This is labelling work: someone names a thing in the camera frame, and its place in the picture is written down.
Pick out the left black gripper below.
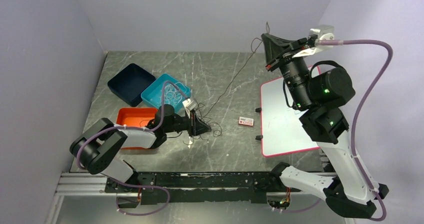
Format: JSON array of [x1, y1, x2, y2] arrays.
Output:
[[164, 108, 212, 138]]

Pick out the brown thin cable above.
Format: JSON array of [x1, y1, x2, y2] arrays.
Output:
[[200, 21, 271, 117]]

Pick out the brown and white cables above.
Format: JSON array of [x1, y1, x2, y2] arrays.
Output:
[[139, 97, 224, 147]]

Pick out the white cable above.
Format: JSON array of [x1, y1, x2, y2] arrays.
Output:
[[160, 82, 188, 106]]

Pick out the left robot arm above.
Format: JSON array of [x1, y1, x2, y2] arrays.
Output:
[[69, 104, 212, 192]]

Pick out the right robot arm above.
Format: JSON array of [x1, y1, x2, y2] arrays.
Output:
[[261, 33, 393, 221]]

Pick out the red white small box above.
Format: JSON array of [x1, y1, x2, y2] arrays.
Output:
[[238, 116, 254, 127]]

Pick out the teal tray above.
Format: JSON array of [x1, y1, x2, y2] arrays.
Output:
[[140, 73, 192, 113]]

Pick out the orange tray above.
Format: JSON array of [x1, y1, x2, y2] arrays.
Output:
[[115, 107, 158, 150]]

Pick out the pink framed whiteboard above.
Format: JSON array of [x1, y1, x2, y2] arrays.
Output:
[[260, 77, 319, 158]]

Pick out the navy blue tray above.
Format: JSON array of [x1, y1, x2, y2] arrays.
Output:
[[107, 63, 156, 107]]

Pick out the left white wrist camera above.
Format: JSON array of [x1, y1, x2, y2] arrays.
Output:
[[182, 98, 197, 113]]

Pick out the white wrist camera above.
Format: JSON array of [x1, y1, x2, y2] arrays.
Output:
[[182, 98, 197, 113], [293, 24, 335, 58]]

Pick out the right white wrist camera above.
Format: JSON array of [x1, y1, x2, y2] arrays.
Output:
[[293, 24, 335, 58]]

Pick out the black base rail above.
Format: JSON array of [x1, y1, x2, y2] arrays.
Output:
[[104, 171, 287, 205]]

